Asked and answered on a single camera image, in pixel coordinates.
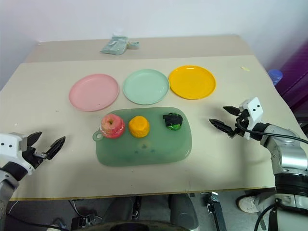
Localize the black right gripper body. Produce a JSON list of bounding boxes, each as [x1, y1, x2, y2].
[[228, 109, 251, 140]]

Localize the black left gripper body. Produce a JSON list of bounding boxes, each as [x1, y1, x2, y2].
[[19, 135, 52, 170]]

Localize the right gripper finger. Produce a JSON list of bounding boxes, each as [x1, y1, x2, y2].
[[208, 118, 233, 139], [223, 105, 241, 116]]

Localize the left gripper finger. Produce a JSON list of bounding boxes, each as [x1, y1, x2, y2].
[[45, 136, 66, 160], [26, 131, 43, 147]]

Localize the dark green vegetable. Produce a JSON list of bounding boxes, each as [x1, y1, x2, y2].
[[163, 112, 183, 131]]

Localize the yellow round plate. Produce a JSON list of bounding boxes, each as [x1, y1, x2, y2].
[[168, 65, 217, 101]]

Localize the pink round plate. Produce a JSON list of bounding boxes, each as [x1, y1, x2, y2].
[[69, 74, 120, 112]]

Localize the orange fruit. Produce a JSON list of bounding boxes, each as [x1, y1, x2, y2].
[[128, 115, 151, 139]]

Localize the mint green round plate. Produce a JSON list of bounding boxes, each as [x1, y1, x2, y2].
[[122, 69, 170, 105]]

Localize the blue bottle cap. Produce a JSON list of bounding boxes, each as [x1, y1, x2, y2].
[[268, 69, 283, 85]]

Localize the red pink apple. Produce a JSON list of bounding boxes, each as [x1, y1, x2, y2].
[[99, 114, 126, 139]]

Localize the purple glossy object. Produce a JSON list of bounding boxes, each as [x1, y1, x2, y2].
[[264, 39, 308, 114]]

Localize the translucent green cutting board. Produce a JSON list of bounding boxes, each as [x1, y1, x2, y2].
[[92, 106, 194, 167]]

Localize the white shoe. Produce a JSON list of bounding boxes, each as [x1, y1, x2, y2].
[[235, 194, 263, 214]]

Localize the mint green folded cloth pouch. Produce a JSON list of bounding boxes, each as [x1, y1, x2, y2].
[[100, 35, 140, 55]]

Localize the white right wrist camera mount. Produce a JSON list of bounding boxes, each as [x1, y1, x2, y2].
[[239, 97, 265, 141]]

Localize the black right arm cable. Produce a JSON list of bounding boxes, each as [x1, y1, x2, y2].
[[235, 120, 308, 146]]

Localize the black floor cable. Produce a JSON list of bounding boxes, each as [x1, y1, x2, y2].
[[0, 209, 73, 231]]

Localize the black table leg post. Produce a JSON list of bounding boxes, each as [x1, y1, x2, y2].
[[201, 191, 227, 231]]

